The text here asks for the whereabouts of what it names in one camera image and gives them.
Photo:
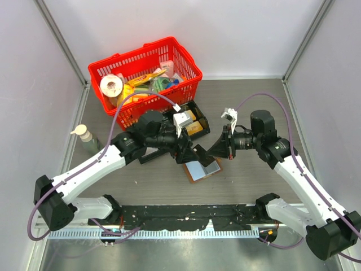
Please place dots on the black VIP card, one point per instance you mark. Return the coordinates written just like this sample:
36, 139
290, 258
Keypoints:
202, 157

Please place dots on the white slotted cable duct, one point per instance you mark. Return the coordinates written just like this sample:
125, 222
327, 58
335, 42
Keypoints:
207, 233

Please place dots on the red plastic shopping basket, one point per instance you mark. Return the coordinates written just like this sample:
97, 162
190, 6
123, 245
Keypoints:
145, 60

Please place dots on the gold card upper slot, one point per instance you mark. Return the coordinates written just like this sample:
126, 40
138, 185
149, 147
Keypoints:
192, 116

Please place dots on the gold card slot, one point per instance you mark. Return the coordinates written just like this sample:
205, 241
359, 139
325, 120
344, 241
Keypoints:
194, 128
192, 116

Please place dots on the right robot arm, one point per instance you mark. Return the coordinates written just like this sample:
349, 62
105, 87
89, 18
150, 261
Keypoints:
327, 227

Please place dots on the yellow snack package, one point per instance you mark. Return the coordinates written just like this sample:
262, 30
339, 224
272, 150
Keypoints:
137, 85

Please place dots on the pink box in basket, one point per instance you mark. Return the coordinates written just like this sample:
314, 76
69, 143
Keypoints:
168, 66

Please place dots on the gold card lower slot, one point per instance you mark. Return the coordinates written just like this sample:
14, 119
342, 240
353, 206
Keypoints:
194, 128

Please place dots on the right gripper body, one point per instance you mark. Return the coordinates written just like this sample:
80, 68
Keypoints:
241, 140

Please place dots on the brown leather card holder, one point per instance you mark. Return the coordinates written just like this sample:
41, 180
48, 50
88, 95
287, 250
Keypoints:
196, 172

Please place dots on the green package in basket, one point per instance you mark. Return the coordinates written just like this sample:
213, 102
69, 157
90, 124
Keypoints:
159, 84

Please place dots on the green soap pump bottle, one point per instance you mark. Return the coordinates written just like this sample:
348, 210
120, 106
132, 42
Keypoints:
89, 141

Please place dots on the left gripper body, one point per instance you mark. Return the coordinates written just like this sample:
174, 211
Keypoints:
169, 139

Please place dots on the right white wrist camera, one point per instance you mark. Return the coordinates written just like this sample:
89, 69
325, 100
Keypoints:
230, 114

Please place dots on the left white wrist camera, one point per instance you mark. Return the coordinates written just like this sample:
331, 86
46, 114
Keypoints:
181, 119

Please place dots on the black card organizer tray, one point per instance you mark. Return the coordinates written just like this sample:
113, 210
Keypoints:
153, 153

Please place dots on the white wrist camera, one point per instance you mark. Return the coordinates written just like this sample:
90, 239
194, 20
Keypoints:
230, 114
181, 119

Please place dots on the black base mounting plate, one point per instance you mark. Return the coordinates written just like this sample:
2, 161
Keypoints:
224, 217

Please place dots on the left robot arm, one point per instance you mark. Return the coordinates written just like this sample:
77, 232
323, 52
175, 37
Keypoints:
57, 199

